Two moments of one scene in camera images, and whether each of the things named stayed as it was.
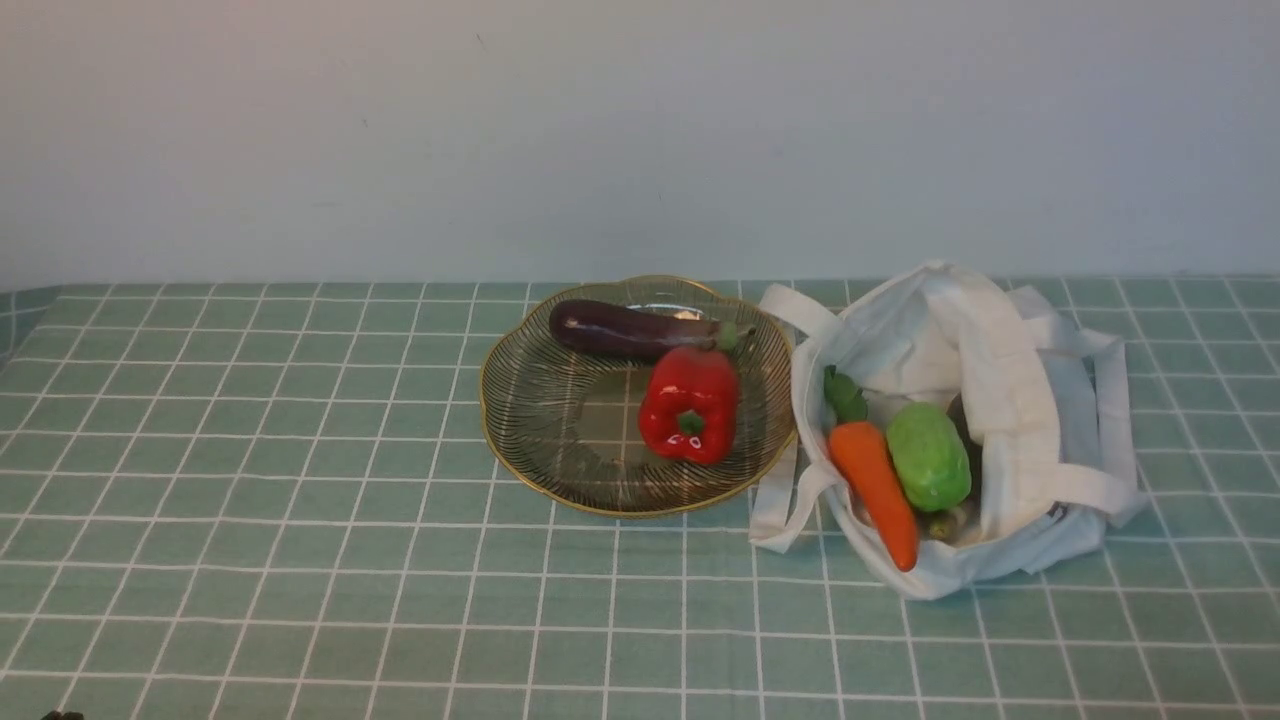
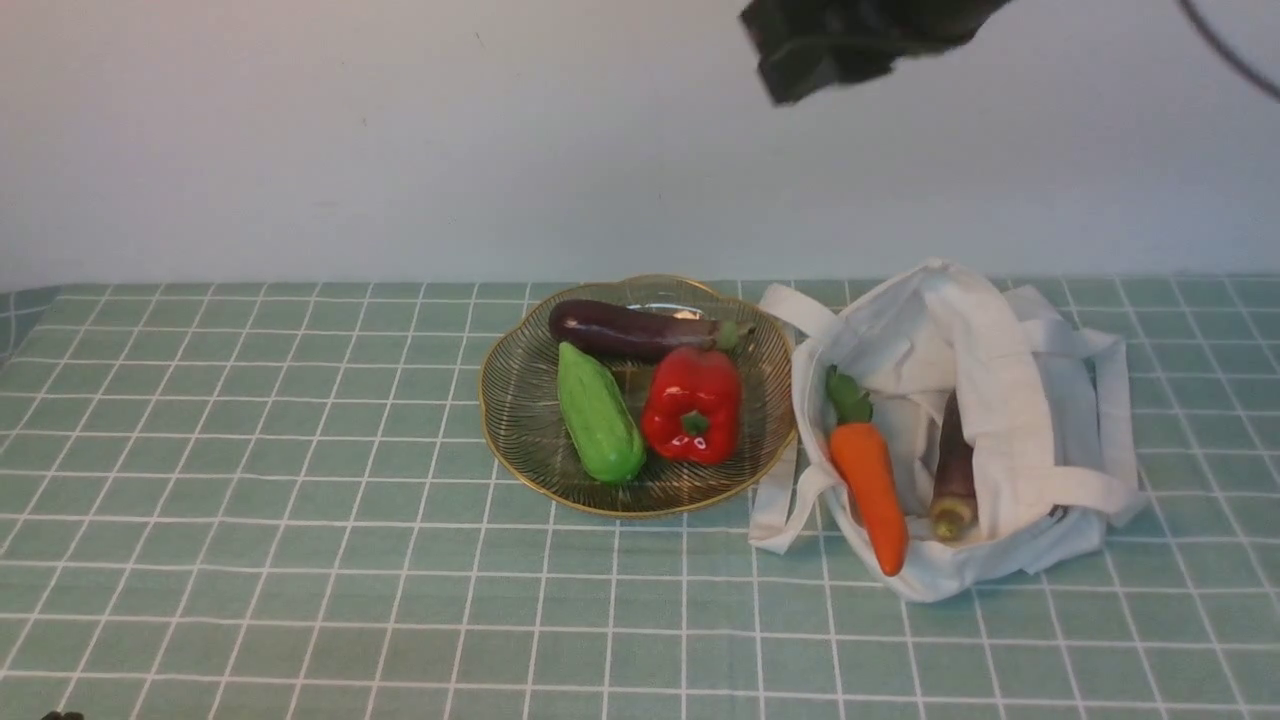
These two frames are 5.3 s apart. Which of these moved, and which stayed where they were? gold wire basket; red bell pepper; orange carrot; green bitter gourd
Moved: green bitter gourd
Stayed: gold wire basket; orange carrot; red bell pepper
